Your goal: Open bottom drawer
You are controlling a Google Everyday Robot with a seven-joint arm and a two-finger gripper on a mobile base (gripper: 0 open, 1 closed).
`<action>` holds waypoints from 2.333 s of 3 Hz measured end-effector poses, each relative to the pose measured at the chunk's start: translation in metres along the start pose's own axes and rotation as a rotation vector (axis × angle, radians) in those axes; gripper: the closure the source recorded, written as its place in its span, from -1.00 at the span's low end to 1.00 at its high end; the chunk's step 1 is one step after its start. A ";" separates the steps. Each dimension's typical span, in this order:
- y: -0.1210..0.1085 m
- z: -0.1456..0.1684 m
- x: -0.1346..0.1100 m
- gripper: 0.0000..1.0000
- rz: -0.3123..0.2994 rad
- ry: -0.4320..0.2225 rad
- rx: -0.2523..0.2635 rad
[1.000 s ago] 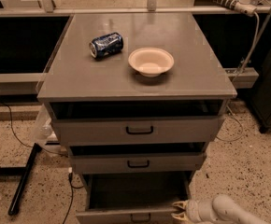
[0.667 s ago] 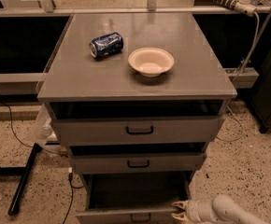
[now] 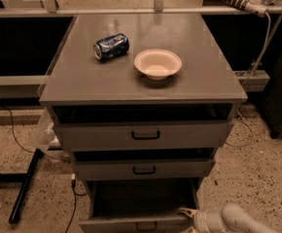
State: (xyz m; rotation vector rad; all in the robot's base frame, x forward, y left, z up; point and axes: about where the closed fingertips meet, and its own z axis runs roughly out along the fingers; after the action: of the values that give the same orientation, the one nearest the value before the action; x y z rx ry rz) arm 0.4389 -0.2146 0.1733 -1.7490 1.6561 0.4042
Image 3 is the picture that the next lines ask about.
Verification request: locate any blue soda can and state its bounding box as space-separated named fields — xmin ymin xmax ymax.
xmin=93 ymin=33 xmax=129 ymax=61

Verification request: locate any grey drawer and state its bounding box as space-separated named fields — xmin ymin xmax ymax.
xmin=73 ymin=159 xmax=214 ymax=181
xmin=55 ymin=120 xmax=233 ymax=151
xmin=80 ymin=179 xmax=199 ymax=233

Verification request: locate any white paper bowl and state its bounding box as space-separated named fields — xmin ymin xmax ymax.
xmin=134 ymin=49 xmax=182 ymax=81

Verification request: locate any black metal floor stand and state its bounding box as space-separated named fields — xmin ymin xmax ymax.
xmin=0 ymin=149 xmax=44 ymax=224

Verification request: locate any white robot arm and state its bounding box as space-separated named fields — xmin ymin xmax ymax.
xmin=179 ymin=204 xmax=278 ymax=233

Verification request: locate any clear plastic bag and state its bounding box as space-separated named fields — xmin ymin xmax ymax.
xmin=32 ymin=110 xmax=61 ymax=151

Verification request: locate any grey bottom drawer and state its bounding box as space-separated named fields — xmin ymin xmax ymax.
xmin=80 ymin=179 xmax=199 ymax=233

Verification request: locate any grey drawer cabinet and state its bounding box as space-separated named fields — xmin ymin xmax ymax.
xmin=38 ymin=13 xmax=248 ymax=196

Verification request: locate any grey top drawer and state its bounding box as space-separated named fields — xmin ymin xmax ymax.
xmin=55 ymin=120 xmax=233 ymax=151

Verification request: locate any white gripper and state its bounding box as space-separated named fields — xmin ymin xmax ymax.
xmin=179 ymin=208 xmax=223 ymax=233

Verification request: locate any black floor cable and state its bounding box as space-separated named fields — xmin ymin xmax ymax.
xmin=64 ymin=178 xmax=86 ymax=233

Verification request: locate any white power strip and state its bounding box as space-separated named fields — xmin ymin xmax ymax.
xmin=214 ymin=0 xmax=268 ymax=17

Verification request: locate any grey middle drawer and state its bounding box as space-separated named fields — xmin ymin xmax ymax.
xmin=73 ymin=159 xmax=214 ymax=181

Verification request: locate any white power cord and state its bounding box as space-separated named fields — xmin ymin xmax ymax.
xmin=224 ymin=12 xmax=272 ymax=149

